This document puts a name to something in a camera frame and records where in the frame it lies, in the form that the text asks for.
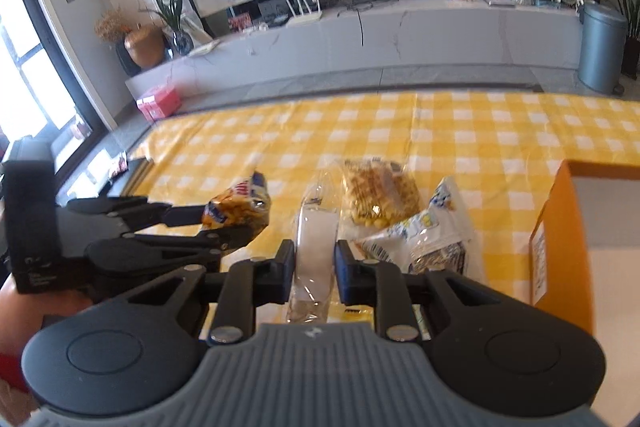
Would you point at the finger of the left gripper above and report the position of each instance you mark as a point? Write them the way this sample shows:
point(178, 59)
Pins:
point(138, 212)
point(161, 253)

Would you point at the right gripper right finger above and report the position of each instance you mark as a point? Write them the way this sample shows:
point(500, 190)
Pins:
point(379, 285)

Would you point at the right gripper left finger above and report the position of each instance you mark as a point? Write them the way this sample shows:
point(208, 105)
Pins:
point(247, 286)

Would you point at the clear plastic snack packet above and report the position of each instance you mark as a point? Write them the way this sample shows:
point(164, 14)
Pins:
point(317, 223)

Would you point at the white sunflower seed bag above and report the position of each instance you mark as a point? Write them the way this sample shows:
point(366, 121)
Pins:
point(440, 237)

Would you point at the yellow blue snack bag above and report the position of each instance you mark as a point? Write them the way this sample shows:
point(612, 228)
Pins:
point(244, 204)

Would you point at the yellow popcorn snack bag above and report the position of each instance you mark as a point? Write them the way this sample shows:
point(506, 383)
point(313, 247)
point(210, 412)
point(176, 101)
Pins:
point(378, 192)

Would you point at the pink box on floor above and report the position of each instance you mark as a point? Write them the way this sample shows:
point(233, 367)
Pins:
point(159, 103)

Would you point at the copper round vase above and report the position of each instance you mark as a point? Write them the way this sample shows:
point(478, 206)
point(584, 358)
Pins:
point(145, 46)

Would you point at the green plant glass vase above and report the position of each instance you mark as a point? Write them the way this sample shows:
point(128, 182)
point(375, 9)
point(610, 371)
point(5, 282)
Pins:
point(170, 12)

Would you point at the yellow checkered tablecloth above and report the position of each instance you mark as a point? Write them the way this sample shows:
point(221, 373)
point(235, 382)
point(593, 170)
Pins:
point(503, 149)

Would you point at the orange cardboard box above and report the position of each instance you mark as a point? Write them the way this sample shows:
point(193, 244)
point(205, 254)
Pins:
point(584, 248)

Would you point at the white wifi router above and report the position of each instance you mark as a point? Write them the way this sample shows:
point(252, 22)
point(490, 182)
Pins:
point(303, 11)

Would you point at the white marble tv console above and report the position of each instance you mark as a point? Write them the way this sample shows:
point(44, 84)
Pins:
point(390, 34)

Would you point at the grey metal trash bin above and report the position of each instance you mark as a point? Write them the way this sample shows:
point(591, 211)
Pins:
point(601, 54)

